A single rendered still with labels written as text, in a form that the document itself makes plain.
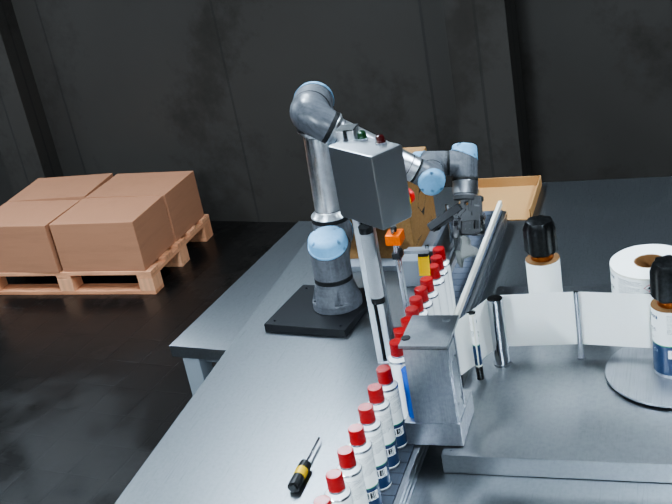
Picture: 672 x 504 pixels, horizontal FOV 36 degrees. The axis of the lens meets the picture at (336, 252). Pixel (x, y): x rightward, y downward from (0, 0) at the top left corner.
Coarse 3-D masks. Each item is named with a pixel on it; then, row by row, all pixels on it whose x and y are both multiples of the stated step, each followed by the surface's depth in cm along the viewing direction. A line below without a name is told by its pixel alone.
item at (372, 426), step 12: (360, 408) 216; (372, 408) 215; (360, 420) 217; (372, 420) 216; (372, 432) 216; (372, 444) 217; (384, 444) 219; (384, 456) 219; (384, 468) 220; (384, 480) 221
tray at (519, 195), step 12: (480, 180) 379; (492, 180) 378; (504, 180) 376; (516, 180) 375; (528, 180) 374; (540, 180) 370; (480, 192) 377; (492, 192) 375; (504, 192) 373; (516, 192) 371; (528, 192) 369; (492, 204) 365; (504, 204) 363; (516, 204) 361; (528, 204) 359; (516, 216) 352; (528, 216) 350
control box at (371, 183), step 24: (336, 144) 251; (360, 144) 248; (384, 144) 245; (336, 168) 252; (360, 168) 244; (384, 168) 242; (360, 192) 248; (384, 192) 244; (408, 192) 249; (360, 216) 252; (384, 216) 246; (408, 216) 250
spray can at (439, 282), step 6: (432, 264) 272; (438, 264) 272; (432, 270) 270; (438, 270) 271; (432, 276) 271; (438, 276) 271; (438, 282) 271; (444, 282) 272; (438, 288) 271; (444, 288) 272; (444, 294) 273; (444, 300) 273; (444, 306) 274; (444, 312) 274
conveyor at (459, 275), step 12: (480, 240) 328; (456, 264) 316; (468, 264) 314; (480, 264) 313; (456, 276) 309; (456, 288) 302; (456, 300) 295; (468, 300) 294; (408, 444) 236; (408, 456) 232; (396, 468) 229; (396, 480) 225; (384, 492) 222; (396, 492) 221
